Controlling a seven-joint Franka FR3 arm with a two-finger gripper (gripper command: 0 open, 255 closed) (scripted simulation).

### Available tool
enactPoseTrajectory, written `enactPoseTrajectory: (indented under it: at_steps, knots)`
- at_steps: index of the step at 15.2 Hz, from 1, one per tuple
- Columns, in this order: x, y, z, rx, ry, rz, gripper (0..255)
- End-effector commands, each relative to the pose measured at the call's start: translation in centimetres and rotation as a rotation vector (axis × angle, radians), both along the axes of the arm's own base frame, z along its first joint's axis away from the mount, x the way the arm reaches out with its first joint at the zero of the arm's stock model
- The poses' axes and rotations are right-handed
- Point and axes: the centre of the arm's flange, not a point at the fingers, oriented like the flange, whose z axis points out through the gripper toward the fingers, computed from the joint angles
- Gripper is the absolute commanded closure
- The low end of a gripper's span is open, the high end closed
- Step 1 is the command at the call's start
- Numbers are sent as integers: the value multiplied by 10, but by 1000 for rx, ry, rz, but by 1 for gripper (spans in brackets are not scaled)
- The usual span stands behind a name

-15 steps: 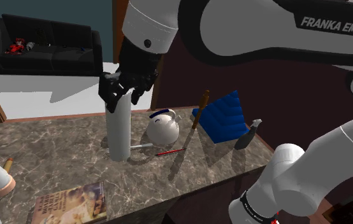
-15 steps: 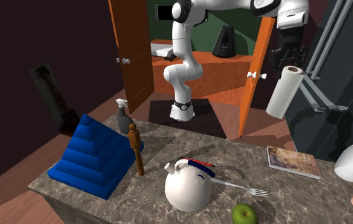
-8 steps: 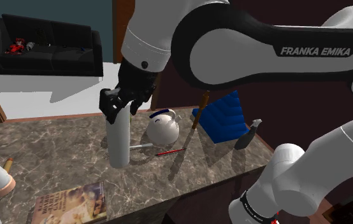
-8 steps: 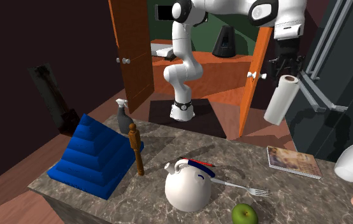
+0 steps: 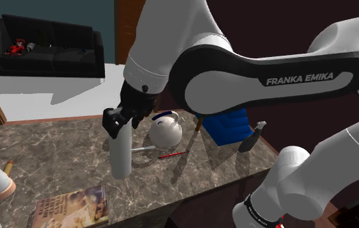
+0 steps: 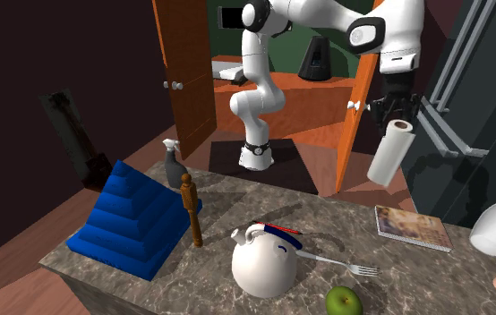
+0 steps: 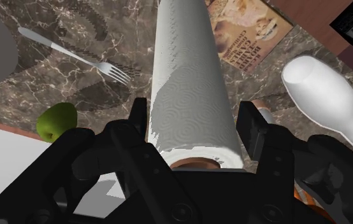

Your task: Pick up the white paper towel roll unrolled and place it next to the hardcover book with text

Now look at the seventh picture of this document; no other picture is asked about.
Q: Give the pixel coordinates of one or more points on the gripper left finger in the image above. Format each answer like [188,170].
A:
[102,145]

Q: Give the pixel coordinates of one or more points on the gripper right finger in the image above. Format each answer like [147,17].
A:
[276,145]

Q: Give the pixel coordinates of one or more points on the small white brown-capped bottle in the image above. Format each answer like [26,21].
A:
[266,113]

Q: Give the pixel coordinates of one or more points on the green apple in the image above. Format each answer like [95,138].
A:
[57,121]

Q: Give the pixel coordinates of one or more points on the orange object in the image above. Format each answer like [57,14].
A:
[302,197]

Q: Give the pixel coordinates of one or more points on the white bottle-shaped vase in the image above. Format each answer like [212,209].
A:
[319,93]

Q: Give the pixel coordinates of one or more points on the silver fork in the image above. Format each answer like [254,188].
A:
[71,54]

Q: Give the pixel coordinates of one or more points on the white paper towel roll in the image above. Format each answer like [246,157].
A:
[189,93]

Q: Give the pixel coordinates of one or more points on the brown board games book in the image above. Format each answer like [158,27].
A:
[248,34]

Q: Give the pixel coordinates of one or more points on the black framed picture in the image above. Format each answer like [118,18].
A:
[350,23]

